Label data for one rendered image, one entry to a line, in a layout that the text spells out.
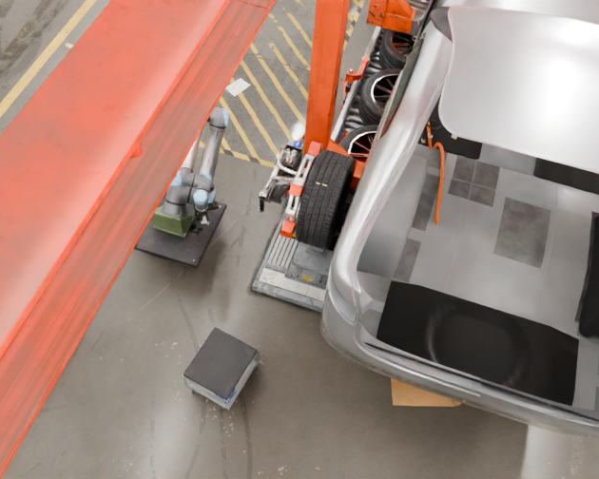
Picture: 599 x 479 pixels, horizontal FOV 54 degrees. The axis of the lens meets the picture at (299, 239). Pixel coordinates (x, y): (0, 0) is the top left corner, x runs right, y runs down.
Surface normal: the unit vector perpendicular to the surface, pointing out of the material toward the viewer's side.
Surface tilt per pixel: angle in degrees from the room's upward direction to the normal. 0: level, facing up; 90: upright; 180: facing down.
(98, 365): 0
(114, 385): 0
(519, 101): 30
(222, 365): 0
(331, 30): 90
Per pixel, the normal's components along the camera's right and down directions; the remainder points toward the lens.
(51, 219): 0.05, -0.53
